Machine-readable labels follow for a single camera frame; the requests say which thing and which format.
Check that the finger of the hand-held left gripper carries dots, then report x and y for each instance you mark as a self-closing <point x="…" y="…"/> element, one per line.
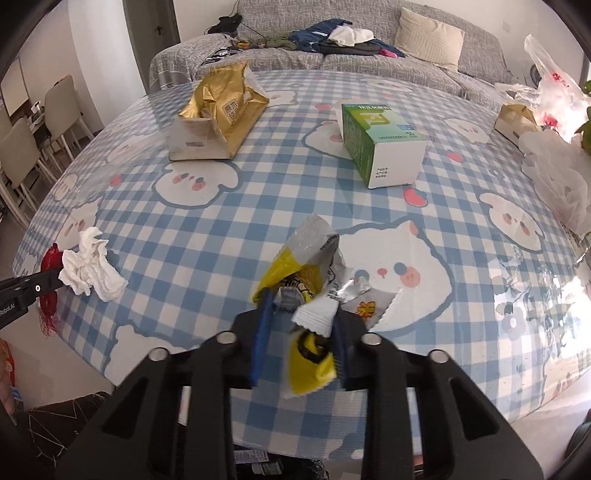
<point x="37" y="284"/>

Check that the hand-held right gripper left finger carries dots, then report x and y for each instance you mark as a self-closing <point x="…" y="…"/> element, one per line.
<point x="261" y="337"/>

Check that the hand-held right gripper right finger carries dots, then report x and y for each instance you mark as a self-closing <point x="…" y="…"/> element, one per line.
<point x="340" y="355"/>

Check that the white tissue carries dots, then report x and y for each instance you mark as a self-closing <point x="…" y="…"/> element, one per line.
<point x="90" y="267"/>

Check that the yellow snack wrapper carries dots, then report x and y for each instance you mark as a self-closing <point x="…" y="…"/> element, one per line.
<point x="304" y="277"/>

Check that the gold tissue pack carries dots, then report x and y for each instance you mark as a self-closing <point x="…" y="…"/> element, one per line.
<point x="217" y="115"/>

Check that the white torn wrapper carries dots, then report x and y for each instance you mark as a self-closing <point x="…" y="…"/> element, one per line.
<point x="364" y="302"/>

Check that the person's left leg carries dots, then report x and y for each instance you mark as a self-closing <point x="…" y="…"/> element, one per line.
<point x="60" y="429"/>

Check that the blue checked tablecloth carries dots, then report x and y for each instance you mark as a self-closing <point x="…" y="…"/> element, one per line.
<point x="231" y="207"/>

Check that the green and white box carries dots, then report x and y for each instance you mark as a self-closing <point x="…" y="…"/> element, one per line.
<point x="388" y="147"/>

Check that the grey door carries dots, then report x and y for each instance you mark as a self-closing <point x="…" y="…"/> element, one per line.
<point x="157" y="41"/>

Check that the grey covered sofa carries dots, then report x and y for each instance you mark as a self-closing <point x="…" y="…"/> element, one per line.
<point x="286" y="60"/>

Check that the brown tissue box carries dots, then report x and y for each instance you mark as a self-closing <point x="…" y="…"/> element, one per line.
<point x="512" y="124"/>

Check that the pile of clothes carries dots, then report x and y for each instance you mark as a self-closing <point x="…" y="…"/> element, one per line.
<point x="346" y="39"/>

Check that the black bag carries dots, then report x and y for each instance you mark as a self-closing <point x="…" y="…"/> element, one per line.
<point x="226" y="23"/>

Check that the beige pillow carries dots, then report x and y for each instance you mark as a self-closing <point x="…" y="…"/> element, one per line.
<point x="429" y="39"/>

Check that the plastic bag with red print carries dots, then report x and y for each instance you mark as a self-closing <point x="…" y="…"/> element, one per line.
<point x="554" y="92"/>

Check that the potted green plant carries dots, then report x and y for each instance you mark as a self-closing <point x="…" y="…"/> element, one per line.
<point x="585" y="120"/>

